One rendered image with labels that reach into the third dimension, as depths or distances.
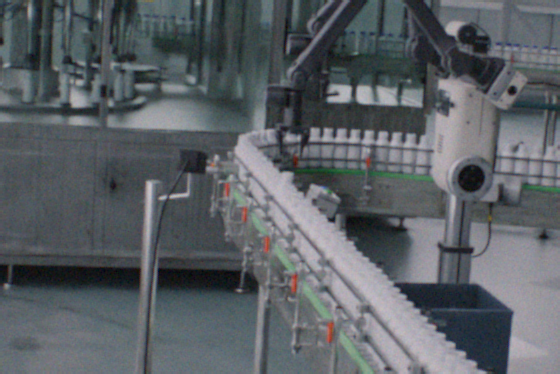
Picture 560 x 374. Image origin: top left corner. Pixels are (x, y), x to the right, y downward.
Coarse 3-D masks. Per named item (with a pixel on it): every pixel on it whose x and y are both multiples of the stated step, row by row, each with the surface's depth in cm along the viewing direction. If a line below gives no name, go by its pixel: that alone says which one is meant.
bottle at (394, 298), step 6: (396, 294) 291; (390, 300) 289; (396, 300) 288; (402, 300) 288; (390, 306) 289; (390, 312) 289; (384, 318) 289; (390, 318) 288; (384, 330) 289; (384, 336) 289; (384, 342) 289; (384, 348) 289; (384, 354) 289; (384, 366) 289
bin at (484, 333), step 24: (408, 288) 397; (432, 288) 399; (456, 288) 401; (480, 288) 400; (432, 312) 367; (456, 312) 369; (480, 312) 370; (504, 312) 372; (456, 336) 370; (480, 336) 372; (504, 336) 373; (480, 360) 373; (504, 360) 375
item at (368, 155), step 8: (368, 144) 573; (288, 152) 555; (296, 152) 554; (368, 152) 568; (280, 160) 557; (296, 160) 553; (368, 160) 567; (368, 168) 569; (368, 176) 570; (368, 184) 571; (368, 192) 574; (368, 200) 571
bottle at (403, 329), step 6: (408, 312) 278; (414, 312) 279; (402, 318) 278; (408, 318) 276; (402, 324) 277; (396, 330) 278; (402, 330) 277; (402, 336) 276; (396, 348) 278; (396, 354) 277; (396, 360) 277; (396, 366) 278
